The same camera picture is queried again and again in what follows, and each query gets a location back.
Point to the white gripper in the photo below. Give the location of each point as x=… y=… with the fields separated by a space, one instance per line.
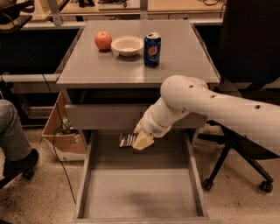
x=151 y=125

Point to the dark chocolate rxbar wrapper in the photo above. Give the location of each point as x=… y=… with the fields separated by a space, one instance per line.
x=127 y=139

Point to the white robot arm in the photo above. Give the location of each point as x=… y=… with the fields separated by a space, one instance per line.
x=180 y=95

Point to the open grey middle drawer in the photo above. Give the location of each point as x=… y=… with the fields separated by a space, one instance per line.
x=159 y=185

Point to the grey top drawer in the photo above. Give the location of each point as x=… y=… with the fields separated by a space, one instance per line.
x=105 y=116

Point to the grey drawer cabinet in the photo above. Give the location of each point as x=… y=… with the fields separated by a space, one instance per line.
x=94 y=77

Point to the cardboard box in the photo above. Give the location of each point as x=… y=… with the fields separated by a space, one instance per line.
x=61 y=139

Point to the white paper bowl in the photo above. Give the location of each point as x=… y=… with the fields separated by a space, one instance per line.
x=127 y=46

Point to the blue pepsi can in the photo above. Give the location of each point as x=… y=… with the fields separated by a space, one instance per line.
x=151 y=51

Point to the red apple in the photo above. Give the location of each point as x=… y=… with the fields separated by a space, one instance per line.
x=103 y=40

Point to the black shoe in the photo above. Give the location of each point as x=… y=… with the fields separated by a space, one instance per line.
x=13 y=168

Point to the person leg in jeans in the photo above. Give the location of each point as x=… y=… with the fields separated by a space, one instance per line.
x=12 y=138

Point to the black office chair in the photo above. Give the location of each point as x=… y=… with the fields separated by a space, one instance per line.
x=245 y=50

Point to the wooden background desk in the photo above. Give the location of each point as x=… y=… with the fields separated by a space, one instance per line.
x=67 y=13

